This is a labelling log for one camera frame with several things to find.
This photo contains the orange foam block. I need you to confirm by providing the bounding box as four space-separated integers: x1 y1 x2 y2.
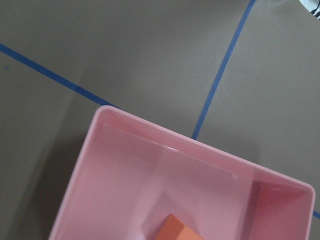
155 214 204 240

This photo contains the pink plastic bin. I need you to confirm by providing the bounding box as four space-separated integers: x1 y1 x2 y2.
49 106 316 240

